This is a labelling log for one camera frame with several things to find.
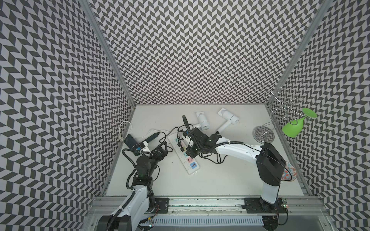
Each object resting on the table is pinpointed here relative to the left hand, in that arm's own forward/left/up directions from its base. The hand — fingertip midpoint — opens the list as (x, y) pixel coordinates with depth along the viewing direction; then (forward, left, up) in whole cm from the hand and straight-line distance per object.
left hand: (162, 145), depth 84 cm
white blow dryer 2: (+26, -45, -5) cm, 52 cm away
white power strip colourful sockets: (-9, -17, -8) cm, 21 cm away
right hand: (-4, -15, -3) cm, 16 cm away
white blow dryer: (+18, -26, -4) cm, 32 cm away
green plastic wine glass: (+5, -74, +10) cm, 75 cm away
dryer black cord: (-4, -33, -10) cm, 35 cm away
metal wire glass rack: (+32, -85, -4) cm, 91 cm away
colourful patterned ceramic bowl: (-14, -72, -10) cm, 74 cm away
